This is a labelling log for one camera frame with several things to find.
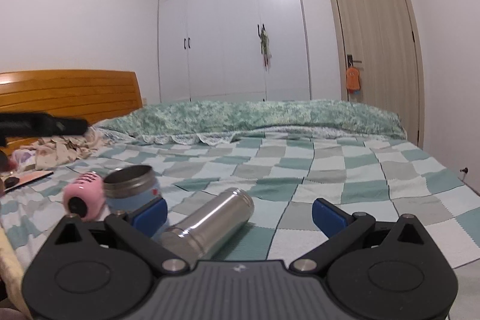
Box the white wardrobe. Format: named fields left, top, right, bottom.
left=159, top=0, right=311, bottom=102

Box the light blue cup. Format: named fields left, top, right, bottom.
left=103, top=165, right=161, bottom=213

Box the small black object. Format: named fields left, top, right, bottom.
left=4, top=177, right=20, bottom=188

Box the green hanging ornament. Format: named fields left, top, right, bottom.
left=259, top=25, right=271, bottom=71

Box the wooden headboard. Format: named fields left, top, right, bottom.
left=0, top=69, right=144, bottom=156

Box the black door handle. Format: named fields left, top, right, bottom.
left=346, top=54, right=363, bottom=67

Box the pink cup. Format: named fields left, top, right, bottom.
left=63, top=171, right=105, bottom=221

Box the crumpled floral cloth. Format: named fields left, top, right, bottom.
left=11, top=128, right=108, bottom=172

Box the orange hanging pouch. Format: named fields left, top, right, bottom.
left=346, top=67, right=361, bottom=93

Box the green floral quilt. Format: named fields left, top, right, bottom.
left=94, top=99, right=407, bottom=145

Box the beige wooden door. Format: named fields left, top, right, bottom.
left=330, top=0, right=425, bottom=146

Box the orange book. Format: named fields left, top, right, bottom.
left=3, top=171, right=53, bottom=192

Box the checkered green bed sheet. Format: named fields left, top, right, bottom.
left=1, top=136, right=479, bottom=268

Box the stainless steel cup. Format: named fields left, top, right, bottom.
left=160, top=188, right=255, bottom=266

